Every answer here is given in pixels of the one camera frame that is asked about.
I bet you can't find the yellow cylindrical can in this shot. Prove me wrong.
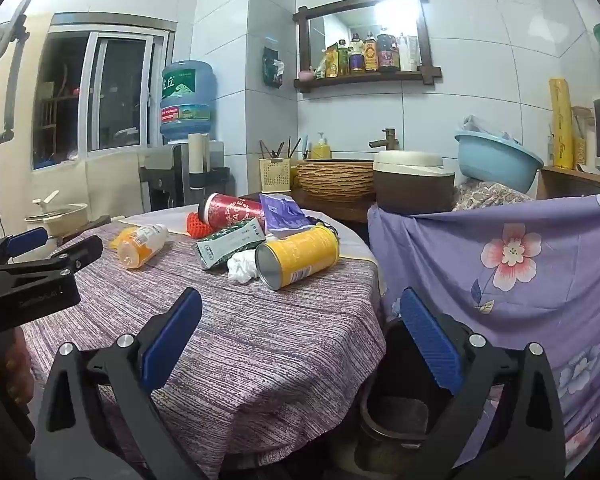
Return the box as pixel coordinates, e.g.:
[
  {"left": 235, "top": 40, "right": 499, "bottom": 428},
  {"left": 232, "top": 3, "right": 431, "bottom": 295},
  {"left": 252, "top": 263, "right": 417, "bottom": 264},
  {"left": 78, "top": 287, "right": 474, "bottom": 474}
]
[{"left": 254, "top": 225, "right": 341, "bottom": 291}]

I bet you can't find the beige cloth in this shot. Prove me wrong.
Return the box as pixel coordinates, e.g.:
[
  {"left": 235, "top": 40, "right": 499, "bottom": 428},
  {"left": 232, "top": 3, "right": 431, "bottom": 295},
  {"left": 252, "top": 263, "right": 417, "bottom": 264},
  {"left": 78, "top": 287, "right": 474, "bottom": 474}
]
[{"left": 30, "top": 152, "right": 141, "bottom": 226}]

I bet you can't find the glass jar with cork lid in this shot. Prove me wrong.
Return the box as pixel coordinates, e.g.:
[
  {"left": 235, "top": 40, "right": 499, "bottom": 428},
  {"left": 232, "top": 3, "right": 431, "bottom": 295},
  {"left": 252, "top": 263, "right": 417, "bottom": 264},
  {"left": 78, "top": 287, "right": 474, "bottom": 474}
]
[{"left": 571, "top": 106, "right": 596, "bottom": 168}]

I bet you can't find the brown and cream rice cooker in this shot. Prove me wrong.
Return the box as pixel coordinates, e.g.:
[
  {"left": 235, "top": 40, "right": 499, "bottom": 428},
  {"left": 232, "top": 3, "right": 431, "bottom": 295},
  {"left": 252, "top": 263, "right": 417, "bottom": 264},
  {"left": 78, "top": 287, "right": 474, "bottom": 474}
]
[{"left": 372, "top": 151, "right": 456, "bottom": 215}]

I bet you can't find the purple floral cloth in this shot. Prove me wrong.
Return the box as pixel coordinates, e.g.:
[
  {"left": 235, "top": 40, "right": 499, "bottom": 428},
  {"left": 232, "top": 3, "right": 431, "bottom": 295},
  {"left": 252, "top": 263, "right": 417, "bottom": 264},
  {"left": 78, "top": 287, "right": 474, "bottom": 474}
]
[{"left": 367, "top": 190, "right": 600, "bottom": 461}]

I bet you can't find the green brown printed packet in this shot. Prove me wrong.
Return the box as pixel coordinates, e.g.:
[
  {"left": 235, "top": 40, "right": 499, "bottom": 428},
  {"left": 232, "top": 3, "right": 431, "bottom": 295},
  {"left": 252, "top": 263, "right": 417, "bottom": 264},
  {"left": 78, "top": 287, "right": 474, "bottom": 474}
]
[{"left": 196, "top": 219, "right": 267, "bottom": 271}]

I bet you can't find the dark trash bin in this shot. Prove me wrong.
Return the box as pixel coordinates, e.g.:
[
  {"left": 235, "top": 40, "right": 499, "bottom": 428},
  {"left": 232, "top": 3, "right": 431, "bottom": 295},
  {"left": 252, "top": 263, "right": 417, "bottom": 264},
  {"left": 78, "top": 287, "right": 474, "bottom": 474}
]
[{"left": 357, "top": 316, "right": 463, "bottom": 461}]

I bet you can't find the purple striped tablecloth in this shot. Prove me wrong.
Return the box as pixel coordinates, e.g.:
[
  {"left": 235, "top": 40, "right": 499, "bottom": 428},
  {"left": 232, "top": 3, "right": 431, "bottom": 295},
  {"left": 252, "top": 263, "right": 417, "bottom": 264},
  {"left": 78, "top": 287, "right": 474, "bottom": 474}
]
[{"left": 20, "top": 207, "right": 387, "bottom": 480}]

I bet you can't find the cream utensil holder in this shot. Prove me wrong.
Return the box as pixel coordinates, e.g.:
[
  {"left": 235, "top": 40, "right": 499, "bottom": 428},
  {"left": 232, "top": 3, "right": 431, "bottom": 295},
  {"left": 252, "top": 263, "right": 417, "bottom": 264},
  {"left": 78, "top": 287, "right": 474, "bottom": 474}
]
[{"left": 259, "top": 157, "right": 293, "bottom": 193}]

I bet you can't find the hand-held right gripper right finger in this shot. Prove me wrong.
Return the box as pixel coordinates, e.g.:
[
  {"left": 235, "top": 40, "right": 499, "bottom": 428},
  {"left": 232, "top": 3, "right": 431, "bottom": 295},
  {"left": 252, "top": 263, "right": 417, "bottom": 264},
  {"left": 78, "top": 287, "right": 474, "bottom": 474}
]
[{"left": 399, "top": 287, "right": 567, "bottom": 480}]

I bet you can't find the brown bottle with yellow label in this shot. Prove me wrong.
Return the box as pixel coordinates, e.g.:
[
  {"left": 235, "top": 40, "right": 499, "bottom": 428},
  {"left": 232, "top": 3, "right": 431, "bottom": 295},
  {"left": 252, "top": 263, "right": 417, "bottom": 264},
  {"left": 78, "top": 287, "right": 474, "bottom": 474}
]
[{"left": 364, "top": 31, "right": 379, "bottom": 73}]

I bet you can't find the white tissue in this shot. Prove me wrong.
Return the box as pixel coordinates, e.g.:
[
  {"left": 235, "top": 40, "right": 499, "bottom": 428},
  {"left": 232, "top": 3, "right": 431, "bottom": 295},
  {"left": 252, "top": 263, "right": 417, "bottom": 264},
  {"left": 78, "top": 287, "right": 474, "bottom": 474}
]
[{"left": 226, "top": 251, "right": 261, "bottom": 285}]

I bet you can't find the yellow and white plastic bottle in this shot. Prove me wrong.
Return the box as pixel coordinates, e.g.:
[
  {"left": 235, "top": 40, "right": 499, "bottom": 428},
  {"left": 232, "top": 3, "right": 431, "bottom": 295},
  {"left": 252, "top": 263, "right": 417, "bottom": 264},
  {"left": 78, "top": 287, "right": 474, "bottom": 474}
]
[{"left": 111, "top": 224, "right": 169, "bottom": 269}]

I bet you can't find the light blue plastic basin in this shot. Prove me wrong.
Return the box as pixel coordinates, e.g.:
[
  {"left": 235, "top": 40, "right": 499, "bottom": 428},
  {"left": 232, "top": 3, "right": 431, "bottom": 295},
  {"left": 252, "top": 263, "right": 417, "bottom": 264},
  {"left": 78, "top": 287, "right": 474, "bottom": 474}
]
[{"left": 454, "top": 130, "right": 545, "bottom": 195}]

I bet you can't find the blue water jug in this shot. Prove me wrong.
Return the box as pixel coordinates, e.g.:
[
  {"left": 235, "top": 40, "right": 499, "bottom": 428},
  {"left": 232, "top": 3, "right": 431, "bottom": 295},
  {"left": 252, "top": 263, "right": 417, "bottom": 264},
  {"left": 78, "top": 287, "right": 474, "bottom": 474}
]
[{"left": 160, "top": 60, "right": 217, "bottom": 143}]

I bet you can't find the sliding glass window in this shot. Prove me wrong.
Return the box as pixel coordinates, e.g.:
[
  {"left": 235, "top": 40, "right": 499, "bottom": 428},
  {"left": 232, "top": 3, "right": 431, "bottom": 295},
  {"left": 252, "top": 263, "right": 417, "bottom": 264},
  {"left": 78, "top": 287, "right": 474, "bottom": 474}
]
[{"left": 32, "top": 12, "right": 176, "bottom": 171}]

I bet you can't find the clear plastic bag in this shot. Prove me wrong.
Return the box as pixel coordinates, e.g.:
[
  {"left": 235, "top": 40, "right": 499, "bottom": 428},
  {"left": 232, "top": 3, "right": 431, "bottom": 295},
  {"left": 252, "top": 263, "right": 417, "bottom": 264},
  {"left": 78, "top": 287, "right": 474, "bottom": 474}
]
[{"left": 462, "top": 115, "right": 521, "bottom": 141}]

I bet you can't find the person's left hand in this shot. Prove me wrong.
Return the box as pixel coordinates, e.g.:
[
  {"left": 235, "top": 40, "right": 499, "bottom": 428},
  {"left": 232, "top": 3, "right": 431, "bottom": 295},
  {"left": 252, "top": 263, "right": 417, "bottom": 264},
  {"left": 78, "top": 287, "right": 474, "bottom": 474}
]
[{"left": 0, "top": 331, "right": 36, "bottom": 411}]

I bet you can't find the wooden side cabinet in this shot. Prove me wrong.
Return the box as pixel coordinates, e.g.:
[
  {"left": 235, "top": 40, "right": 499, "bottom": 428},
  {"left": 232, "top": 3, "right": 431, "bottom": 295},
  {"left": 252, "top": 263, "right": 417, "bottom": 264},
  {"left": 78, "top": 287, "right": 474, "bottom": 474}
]
[{"left": 536, "top": 166, "right": 600, "bottom": 201}]

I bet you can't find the woven basket wash basin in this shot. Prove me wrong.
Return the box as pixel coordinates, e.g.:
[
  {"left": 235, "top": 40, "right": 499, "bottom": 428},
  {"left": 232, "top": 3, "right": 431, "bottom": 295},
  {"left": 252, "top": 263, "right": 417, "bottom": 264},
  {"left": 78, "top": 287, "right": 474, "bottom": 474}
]
[{"left": 296, "top": 158, "right": 376, "bottom": 203}]

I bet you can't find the blue snack packet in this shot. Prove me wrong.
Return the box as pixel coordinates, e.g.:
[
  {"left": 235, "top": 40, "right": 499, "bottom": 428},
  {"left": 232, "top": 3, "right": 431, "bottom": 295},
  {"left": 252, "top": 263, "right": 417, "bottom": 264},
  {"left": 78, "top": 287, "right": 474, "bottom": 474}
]
[{"left": 259, "top": 192, "right": 313, "bottom": 238}]

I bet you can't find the yellow soap dispenser bottle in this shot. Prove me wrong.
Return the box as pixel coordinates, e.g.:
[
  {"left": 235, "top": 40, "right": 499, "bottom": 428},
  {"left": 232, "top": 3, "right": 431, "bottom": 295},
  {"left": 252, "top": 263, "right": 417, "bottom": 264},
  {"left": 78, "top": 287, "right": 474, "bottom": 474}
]
[{"left": 311, "top": 131, "right": 333, "bottom": 160}]

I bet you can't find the ring light stand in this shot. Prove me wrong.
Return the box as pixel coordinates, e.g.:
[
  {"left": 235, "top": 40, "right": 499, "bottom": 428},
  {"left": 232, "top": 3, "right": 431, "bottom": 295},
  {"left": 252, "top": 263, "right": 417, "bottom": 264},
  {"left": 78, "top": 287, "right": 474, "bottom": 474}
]
[{"left": 0, "top": 0, "right": 36, "bottom": 241}]

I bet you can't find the bronze faucet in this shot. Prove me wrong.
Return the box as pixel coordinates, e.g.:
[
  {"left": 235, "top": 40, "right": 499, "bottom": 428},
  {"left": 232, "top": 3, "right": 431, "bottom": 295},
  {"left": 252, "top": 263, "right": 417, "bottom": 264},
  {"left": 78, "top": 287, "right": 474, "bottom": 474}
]
[{"left": 369, "top": 128, "right": 397, "bottom": 151}]

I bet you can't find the yellow sachet packet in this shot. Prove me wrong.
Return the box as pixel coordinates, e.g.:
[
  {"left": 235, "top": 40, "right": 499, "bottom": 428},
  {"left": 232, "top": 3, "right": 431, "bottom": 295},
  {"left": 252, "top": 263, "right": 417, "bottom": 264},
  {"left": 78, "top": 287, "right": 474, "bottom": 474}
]
[{"left": 316, "top": 45, "right": 340, "bottom": 80}]

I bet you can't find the yellow wrapped roll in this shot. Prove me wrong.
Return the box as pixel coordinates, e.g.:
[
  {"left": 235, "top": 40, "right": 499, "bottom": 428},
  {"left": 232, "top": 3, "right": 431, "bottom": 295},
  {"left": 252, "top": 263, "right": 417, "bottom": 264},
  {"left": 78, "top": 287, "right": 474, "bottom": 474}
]
[{"left": 549, "top": 77, "right": 576, "bottom": 170}]

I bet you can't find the brown patterned cloth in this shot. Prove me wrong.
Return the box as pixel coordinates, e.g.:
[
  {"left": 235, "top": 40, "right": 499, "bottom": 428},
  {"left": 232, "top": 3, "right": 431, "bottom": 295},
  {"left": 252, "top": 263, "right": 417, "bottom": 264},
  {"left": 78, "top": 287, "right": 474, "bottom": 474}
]
[{"left": 452, "top": 180, "right": 536, "bottom": 211}]

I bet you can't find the dark bottle with pale label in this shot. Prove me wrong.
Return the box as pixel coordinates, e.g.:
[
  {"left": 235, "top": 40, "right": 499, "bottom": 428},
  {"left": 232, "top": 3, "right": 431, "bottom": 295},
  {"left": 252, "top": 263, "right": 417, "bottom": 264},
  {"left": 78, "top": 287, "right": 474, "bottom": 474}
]
[{"left": 349, "top": 34, "right": 366, "bottom": 75}]

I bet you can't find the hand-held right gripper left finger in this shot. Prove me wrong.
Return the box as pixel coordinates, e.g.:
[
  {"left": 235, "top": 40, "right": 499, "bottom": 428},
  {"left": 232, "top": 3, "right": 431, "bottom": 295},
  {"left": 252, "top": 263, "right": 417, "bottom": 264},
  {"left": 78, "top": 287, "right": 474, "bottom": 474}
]
[{"left": 32, "top": 287, "right": 211, "bottom": 480}]

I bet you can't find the bundle of dark chopsticks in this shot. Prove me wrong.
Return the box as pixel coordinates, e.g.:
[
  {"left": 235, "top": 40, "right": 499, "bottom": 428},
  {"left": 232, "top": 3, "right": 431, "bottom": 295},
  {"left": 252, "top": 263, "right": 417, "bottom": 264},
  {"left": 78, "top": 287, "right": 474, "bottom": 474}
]
[{"left": 259, "top": 136, "right": 302, "bottom": 161}]

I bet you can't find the red cylindrical canister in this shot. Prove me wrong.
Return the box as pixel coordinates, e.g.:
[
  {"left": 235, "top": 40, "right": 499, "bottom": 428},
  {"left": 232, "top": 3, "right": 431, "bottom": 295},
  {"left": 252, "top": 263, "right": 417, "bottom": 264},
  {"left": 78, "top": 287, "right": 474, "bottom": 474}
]
[{"left": 197, "top": 192, "right": 267, "bottom": 236}]

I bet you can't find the cream pot with lid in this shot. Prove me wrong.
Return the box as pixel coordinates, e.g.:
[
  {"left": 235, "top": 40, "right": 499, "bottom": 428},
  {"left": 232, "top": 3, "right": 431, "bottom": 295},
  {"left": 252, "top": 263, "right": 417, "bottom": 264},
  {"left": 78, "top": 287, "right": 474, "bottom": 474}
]
[{"left": 25, "top": 191, "right": 91, "bottom": 241}]

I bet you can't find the large dark sauce bottle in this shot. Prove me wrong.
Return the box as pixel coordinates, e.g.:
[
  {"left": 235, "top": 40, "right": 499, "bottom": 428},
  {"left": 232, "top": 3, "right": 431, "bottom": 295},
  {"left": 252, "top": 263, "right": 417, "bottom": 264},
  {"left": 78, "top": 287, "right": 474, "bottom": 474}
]
[{"left": 376, "top": 27, "right": 401, "bottom": 73}]

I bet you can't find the orange knitted strawberry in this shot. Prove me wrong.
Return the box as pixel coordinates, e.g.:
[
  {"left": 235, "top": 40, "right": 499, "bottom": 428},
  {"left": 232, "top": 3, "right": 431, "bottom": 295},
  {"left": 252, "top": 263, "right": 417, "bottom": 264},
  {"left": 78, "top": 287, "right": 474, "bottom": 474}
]
[{"left": 186, "top": 211, "right": 216, "bottom": 238}]

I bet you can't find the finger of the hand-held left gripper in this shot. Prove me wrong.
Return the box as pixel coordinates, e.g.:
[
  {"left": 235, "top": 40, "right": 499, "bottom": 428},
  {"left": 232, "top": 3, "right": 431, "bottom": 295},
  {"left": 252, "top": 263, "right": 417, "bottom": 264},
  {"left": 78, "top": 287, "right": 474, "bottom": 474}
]
[
  {"left": 0, "top": 234, "right": 104, "bottom": 286},
  {"left": 0, "top": 226, "right": 49, "bottom": 273}
]

